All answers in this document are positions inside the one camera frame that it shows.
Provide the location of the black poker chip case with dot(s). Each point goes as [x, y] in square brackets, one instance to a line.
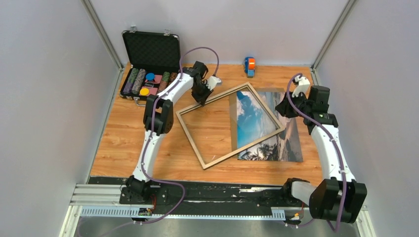
[147, 52]

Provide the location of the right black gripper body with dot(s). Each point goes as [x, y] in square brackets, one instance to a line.
[300, 103]

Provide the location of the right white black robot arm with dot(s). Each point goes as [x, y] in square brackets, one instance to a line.
[339, 197]

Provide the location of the beach landscape photo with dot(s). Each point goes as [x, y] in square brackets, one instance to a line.
[285, 146]

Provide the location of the aluminium rail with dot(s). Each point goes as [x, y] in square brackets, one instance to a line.
[100, 195]

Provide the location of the yellow poker chip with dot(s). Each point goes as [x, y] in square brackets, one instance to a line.
[144, 91]

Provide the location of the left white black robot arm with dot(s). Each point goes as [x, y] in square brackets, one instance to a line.
[159, 119]

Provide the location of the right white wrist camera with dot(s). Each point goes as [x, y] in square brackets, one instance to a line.
[302, 84]

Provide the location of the blue poker chip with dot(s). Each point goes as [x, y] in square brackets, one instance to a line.
[150, 76]

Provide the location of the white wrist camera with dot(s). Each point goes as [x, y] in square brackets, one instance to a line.
[213, 82]
[302, 84]

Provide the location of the wooden picture frame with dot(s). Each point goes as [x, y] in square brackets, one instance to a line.
[208, 128]

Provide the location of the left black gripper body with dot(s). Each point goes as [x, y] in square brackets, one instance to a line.
[201, 90]

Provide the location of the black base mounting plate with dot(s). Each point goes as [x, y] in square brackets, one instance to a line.
[216, 199]

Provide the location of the blue orange tape dispenser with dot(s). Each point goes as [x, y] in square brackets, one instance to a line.
[249, 67]

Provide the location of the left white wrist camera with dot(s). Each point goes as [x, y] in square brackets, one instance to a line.
[213, 82]

